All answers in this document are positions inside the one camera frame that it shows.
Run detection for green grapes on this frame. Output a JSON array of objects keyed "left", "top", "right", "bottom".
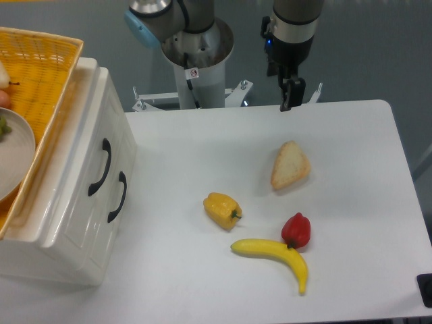
[{"left": 0, "top": 115, "right": 11, "bottom": 138}]

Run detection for yellow bell pepper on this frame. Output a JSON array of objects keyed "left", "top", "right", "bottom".
[{"left": 203, "top": 192, "right": 242, "bottom": 231}]

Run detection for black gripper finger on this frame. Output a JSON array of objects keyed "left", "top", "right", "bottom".
[{"left": 279, "top": 77, "right": 306, "bottom": 112}]

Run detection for white pear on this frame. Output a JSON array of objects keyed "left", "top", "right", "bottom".
[{"left": 0, "top": 61, "right": 20, "bottom": 90}]

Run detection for black corner device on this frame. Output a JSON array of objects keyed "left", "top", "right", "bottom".
[{"left": 416, "top": 273, "right": 432, "bottom": 308}]

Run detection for white drawer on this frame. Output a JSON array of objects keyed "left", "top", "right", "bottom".
[{"left": 43, "top": 67, "right": 136, "bottom": 269}]

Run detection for bread slice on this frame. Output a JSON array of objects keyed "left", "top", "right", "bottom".
[{"left": 271, "top": 140, "right": 311, "bottom": 190}]

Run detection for red bell pepper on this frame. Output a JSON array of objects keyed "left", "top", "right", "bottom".
[{"left": 281, "top": 213, "right": 311, "bottom": 249}]

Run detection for white drawer cabinet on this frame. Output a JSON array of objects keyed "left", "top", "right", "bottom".
[{"left": 1, "top": 58, "right": 136, "bottom": 286}]

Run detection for yellow banana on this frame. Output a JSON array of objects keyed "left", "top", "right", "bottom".
[{"left": 230, "top": 238, "right": 308, "bottom": 296}]

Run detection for orange peach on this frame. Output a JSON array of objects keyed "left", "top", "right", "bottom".
[{"left": 0, "top": 90, "right": 11, "bottom": 109}]

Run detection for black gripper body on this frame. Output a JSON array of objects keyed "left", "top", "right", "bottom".
[{"left": 261, "top": 15, "right": 315, "bottom": 78}]

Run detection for black lower drawer handle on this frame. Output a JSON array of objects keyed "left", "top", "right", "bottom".
[{"left": 107, "top": 171, "right": 128, "bottom": 223}]

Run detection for yellow woven basket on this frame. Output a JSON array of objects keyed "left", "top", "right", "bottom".
[{"left": 1, "top": 27, "right": 84, "bottom": 236}]

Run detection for grey plate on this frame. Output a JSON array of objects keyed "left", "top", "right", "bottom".
[{"left": 1, "top": 108, "right": 36, "bottom": 201}]

